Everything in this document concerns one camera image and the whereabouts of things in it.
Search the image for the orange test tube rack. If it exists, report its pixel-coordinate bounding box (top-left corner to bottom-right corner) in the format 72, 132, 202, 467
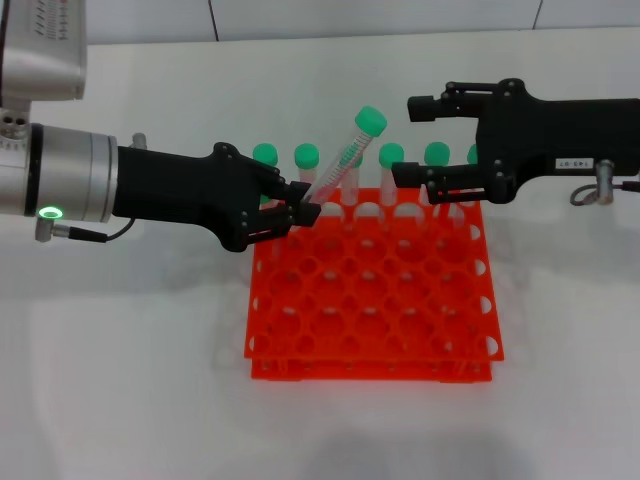
243, 187, 505, 385

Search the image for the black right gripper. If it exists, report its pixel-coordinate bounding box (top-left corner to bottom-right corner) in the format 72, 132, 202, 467
391, 77, 640, 207

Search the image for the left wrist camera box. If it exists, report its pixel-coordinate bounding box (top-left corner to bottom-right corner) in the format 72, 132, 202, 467
0, 0, 89, 121

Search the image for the right arm cable with connector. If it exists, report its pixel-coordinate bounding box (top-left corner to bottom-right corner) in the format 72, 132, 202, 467
569, 158, 640, 207

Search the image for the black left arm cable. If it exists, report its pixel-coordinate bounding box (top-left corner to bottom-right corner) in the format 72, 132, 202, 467
33, 217, 139, 245

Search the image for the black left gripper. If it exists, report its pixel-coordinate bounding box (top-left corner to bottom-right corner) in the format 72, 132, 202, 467
112, 142, 322, 254

